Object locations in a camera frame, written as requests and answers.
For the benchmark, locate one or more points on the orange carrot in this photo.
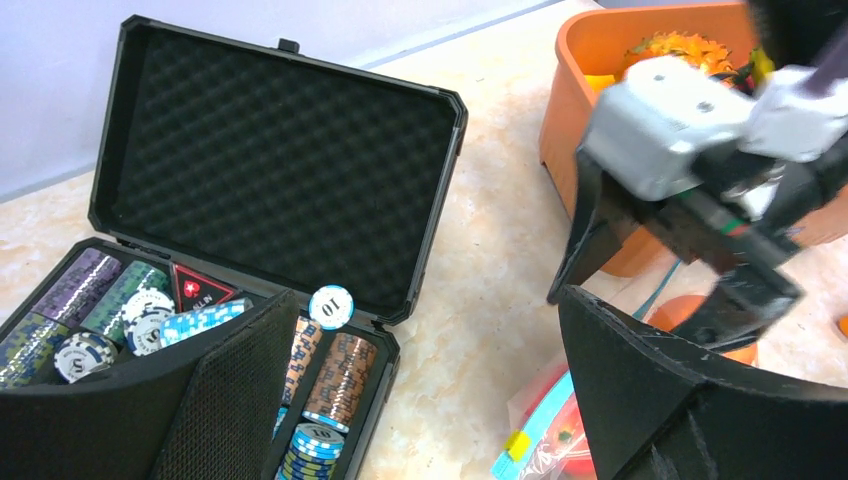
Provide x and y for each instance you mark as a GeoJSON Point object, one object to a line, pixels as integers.
{"type": "Point", "coordinates": [842, 326]}

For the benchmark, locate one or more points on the orange plastic basket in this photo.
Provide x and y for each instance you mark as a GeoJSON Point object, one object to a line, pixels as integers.
{"type": "Point", "coordinates": [596, 132]}

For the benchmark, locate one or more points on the black poker chip case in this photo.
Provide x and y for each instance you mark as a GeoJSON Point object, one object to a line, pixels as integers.
{"type": "Point", "coordinates": [227, 174]}

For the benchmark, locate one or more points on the orange pineapple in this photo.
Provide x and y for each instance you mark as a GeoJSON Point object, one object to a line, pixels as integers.
{"type": "Point", "coordinates": [708, 56]}

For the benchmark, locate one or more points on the white blue poker chip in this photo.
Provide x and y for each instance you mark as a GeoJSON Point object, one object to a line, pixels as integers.
{"type": "Point", "coordinates": [331, 306]}

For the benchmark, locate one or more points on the clear zip top bag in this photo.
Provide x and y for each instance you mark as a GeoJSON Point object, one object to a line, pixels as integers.
{"type": "Point", "coordinates": [547, 410]}

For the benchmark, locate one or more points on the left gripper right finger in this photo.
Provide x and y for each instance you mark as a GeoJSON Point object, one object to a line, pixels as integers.
{"type": "Point", "coordinates": [655, 406]}

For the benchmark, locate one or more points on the yellow zipper slider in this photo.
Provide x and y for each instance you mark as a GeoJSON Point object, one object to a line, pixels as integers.
{"type": "Point", "coordinates": [517, 445]}

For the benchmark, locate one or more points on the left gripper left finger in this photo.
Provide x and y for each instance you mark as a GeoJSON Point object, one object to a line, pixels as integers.
{"type": "Point", "coordinates": [204, 408]}

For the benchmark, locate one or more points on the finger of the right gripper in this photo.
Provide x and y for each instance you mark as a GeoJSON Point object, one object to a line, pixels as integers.
{"type": "Point", "coordinates": [744, 303]}
{"type": "Point", "coordinates": [606, 214]}

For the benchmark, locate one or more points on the orange tangerine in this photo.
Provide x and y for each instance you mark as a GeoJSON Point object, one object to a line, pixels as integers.
{"type": "Point", "coordinates": [680, 313]}

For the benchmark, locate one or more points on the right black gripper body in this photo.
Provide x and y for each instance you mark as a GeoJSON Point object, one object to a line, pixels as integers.
{"type": "Point", "coordinates": [744, 207]}

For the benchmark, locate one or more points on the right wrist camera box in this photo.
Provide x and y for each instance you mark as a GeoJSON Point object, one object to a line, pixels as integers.
{"type": "Point", "coordinates": [648, 129]}

